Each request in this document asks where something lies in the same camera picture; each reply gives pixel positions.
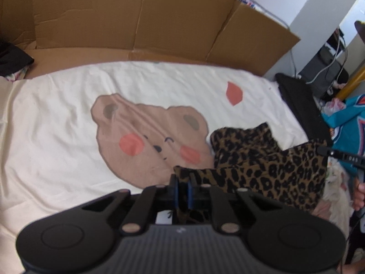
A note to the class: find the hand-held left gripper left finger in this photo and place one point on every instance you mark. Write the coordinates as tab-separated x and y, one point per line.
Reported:
176	189

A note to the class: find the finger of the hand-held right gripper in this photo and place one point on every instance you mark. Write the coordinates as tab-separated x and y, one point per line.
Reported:
325	151

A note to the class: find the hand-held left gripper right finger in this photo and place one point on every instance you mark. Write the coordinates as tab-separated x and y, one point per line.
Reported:
190	192

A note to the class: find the leopard print garment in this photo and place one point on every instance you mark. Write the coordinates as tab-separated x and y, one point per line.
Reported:
271	171

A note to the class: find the folded black clothes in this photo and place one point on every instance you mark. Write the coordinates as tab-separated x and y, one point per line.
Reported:
302	105

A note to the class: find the pile of black clothes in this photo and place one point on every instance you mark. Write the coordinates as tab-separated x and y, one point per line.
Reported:
12	58

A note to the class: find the person's right hand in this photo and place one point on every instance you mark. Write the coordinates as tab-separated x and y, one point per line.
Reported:
360	197

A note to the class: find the teal printed blanket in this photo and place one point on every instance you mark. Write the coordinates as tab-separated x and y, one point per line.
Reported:
348	125

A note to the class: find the white red plastic bag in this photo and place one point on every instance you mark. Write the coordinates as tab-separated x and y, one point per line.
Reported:
335	107

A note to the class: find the yellow table leg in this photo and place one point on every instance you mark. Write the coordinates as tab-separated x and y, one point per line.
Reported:
352	87

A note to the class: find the grey laptop bag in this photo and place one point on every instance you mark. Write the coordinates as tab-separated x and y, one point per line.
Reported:
322	68

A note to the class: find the dark round table top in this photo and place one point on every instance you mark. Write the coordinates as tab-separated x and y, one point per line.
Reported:
360	30

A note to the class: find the cream bear print bedsheet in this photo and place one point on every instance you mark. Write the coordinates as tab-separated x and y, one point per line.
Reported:
57	120

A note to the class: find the brown cardboard sheet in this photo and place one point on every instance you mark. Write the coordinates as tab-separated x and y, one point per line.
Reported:
142	20

